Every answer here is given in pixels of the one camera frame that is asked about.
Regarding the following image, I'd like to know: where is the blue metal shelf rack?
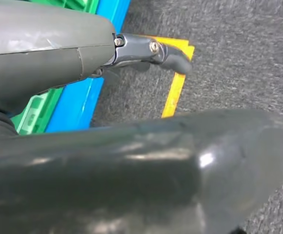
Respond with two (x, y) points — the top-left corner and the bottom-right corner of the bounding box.
(45, 0), (132, 134)

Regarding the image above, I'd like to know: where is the yellow floor tape marking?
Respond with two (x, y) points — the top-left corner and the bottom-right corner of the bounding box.
(154, 35), (196, 119)

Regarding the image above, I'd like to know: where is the green plastic crate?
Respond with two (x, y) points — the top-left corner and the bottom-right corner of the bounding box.
(11, 87), (64, 136)
(29, 0), (101, 14)

